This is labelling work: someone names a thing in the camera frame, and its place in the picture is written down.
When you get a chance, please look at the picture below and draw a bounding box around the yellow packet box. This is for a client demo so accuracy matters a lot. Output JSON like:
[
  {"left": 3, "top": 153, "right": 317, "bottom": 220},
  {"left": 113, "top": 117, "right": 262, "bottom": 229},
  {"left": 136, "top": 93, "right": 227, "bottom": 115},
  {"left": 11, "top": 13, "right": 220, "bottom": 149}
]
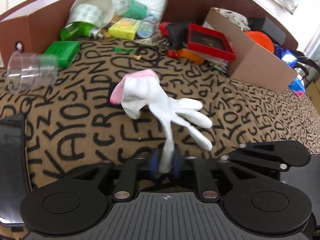
[{"left": 108, "top": 18, "right": 141, "bottom": 41}]

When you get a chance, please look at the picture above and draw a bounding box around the white paper bowl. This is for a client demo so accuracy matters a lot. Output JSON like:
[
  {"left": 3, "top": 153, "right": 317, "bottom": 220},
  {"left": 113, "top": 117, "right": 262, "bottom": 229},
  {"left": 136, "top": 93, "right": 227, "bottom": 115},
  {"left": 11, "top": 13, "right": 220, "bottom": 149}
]
[{"left": 69, "top": 0, "right": 115, "bottom": 29}]

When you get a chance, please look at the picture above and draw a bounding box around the orange small box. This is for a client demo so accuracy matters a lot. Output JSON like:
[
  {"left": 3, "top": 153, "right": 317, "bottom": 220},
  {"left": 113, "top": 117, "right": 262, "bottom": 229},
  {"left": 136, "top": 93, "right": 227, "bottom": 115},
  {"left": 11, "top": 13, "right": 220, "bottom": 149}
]
[{"left": 177, "top": 48, "right": 205, "bottom": 64}]

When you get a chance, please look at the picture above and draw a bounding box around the red cherry charm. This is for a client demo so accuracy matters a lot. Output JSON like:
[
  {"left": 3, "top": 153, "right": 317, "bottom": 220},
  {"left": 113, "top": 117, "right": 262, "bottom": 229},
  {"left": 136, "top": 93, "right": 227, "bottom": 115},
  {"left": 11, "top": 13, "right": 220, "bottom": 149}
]
[{"left": 166, "top": 49, "right": 180, "bottom": 59}]

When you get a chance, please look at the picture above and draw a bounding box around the green glossy bottle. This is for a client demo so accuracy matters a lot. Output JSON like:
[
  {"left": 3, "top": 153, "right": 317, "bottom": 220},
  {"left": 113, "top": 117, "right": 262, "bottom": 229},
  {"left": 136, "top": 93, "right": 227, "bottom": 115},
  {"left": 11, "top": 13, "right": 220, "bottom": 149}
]
[{"left": 59, "top": 22, "right": 104, "bottom": 41}]

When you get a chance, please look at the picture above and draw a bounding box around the white pink glove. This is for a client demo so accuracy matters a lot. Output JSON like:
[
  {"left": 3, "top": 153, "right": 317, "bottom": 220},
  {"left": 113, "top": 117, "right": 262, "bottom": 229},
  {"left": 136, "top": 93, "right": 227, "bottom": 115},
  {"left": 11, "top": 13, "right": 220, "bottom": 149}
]
[{"left": 110, "top": 69, "right": 213, "bottom": 173}]

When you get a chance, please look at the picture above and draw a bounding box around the tan cardboard box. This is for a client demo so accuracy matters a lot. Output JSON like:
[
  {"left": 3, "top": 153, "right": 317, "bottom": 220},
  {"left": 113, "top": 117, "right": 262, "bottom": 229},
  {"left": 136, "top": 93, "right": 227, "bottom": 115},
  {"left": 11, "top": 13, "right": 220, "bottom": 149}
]
[{"left": 204, "top": 8, "right": 298, "bottom": 93}]

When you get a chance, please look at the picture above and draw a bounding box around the red shallow box lid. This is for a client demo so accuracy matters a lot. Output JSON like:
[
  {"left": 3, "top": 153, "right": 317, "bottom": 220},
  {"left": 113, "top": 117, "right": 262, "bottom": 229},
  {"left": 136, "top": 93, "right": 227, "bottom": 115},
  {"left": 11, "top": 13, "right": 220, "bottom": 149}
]
[{"left": 187, "top": 23, "right": 235, "bottom": 62}]

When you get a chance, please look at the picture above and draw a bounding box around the clear plastic cup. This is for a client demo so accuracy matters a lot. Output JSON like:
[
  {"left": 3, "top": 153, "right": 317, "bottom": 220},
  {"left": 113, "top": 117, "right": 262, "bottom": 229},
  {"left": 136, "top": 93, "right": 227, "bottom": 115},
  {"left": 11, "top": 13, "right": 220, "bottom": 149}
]
[{"left": 7, "top": 51, "right": 59, "bottom": 94}]

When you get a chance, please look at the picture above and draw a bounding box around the black pouch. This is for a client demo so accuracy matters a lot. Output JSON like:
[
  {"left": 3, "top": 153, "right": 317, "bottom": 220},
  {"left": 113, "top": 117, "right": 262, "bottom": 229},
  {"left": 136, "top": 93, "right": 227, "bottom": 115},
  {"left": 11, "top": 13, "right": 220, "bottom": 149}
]
[{"left": 166, "top": 22, "right": 193, "bottom": 49}]

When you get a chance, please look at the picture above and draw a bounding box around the brown cardboard storage box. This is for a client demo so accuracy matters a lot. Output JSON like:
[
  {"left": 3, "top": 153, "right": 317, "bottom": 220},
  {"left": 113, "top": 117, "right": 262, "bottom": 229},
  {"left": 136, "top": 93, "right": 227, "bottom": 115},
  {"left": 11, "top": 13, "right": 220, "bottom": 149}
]
[{"left": 1, "top": 0, "right": 76, "bottom": 68}]

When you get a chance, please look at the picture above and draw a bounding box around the green label plastic bottle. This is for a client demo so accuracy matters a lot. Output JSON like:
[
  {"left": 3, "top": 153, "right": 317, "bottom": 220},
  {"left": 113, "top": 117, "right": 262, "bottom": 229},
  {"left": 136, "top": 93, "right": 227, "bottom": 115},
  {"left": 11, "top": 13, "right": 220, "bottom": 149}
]
[{"left": 116, "top": 0, "right": 148, "bottom": 20}]

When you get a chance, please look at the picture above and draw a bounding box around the orange round basket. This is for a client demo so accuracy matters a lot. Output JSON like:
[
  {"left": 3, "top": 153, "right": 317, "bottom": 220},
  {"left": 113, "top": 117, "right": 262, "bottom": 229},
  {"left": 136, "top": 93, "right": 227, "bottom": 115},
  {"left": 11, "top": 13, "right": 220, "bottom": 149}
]
[{"left": 246, "top": 31, "right": 274, "bottom": 54}]

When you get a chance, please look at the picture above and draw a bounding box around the dark brown headboard panel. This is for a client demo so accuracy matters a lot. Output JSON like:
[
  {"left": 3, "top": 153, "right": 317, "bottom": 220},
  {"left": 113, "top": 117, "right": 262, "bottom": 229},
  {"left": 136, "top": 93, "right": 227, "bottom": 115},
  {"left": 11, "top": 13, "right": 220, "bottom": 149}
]
[{"left": 161, "top": 0, "right": 298, "bottom": 50}]

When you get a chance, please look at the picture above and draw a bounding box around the floral cloth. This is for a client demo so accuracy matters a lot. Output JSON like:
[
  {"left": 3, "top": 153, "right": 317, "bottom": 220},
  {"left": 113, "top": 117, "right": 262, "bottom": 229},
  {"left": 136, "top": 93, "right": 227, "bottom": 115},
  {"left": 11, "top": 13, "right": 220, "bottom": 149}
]
[{"left": 214, "top": 8, "right": 251, "bottom": 32}]

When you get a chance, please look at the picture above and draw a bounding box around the green small box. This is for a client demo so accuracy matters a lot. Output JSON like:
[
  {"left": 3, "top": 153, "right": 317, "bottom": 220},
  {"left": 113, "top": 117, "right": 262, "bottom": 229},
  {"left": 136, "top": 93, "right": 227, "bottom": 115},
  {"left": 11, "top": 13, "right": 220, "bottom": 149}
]
[{"left": 44, "top": 41, "right": 80, "bottom": 68}]

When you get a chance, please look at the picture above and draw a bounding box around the letter pattern brown blanket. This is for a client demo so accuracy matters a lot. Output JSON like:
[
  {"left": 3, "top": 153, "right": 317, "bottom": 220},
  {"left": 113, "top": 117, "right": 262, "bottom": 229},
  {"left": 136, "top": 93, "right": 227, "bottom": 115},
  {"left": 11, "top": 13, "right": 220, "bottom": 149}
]
[{"left": 0, "top": 37, "right": 320, "bottom": 240}]

